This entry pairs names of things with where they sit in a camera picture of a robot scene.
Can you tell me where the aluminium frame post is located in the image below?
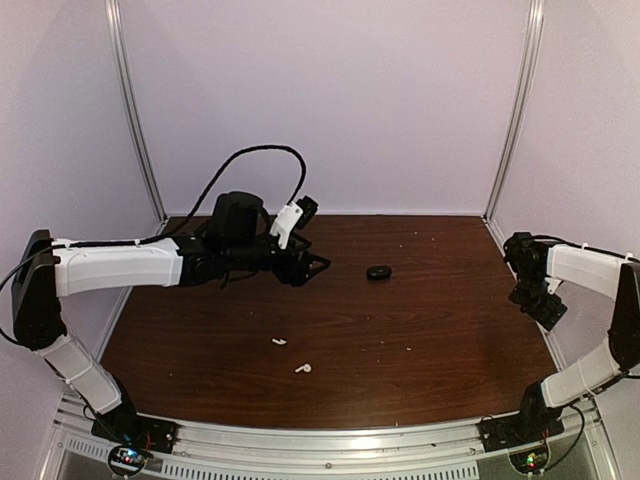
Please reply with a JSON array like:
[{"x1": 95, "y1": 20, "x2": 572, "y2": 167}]
[
  {"x1": 483, "y1": 0, "x2": 545, "y2": 224},
  {"x1": 104, "y1": 0, "x2": 167, "y2": 222}
]

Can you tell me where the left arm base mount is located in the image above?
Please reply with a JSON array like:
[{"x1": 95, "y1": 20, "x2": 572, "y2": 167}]
[{"x1": 91, "y1": 416, "x2": 178, "y2": 478}]

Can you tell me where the front aluminium rail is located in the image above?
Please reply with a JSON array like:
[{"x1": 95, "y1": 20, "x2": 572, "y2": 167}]
[{"x1": 35, "y1": 395, "x2": 621, "y2": 479}]

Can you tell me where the left aluminium frame post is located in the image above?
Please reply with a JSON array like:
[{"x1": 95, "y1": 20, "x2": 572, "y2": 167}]
[{"x1": 104, "y1": 0, "x2": 167, "y2": 222}]

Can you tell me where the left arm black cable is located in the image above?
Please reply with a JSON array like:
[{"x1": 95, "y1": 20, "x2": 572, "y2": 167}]
[{"x1": 64, "y1": 144, "x2": 309, "y2": 249}]

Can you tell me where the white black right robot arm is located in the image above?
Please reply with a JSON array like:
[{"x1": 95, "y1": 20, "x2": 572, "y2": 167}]
[{"x1": 503, "y1": 232, "x2": 639, "y2": 442}]

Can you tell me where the right aluminium frame post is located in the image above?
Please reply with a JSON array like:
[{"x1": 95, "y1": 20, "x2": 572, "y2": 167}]
[{"x1": 483, "y1": 0, "x2": 545, "y2": 224}]

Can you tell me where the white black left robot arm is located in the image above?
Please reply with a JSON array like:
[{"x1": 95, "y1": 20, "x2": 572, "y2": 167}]
[{"x1": 6, "y1": 191, "x2": 331, "y2": 444}]

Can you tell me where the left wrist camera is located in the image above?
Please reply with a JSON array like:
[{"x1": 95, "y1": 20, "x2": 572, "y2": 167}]
[{"x1": 269, "y1": 196, "x2": 318, "y2": 250}]

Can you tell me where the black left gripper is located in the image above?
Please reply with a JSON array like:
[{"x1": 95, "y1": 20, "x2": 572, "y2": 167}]
[{"x1": 225, "y1": 232, "x2": 331, "y2": 286}]

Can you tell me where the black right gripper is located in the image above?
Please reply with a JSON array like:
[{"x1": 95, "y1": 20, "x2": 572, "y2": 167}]
[{"x1": 509, "y1": 268, "x2": 568, "y2": 330}]

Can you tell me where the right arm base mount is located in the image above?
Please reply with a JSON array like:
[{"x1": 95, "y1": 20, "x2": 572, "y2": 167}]
[{"x1": 477, "y1": 414, "x2": 564, "y2": 477}]

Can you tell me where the white earbud lower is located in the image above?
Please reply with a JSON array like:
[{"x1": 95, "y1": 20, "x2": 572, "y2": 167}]
[{"x1": 294, "y1": 363, "x2": 312, "y2": 373}]

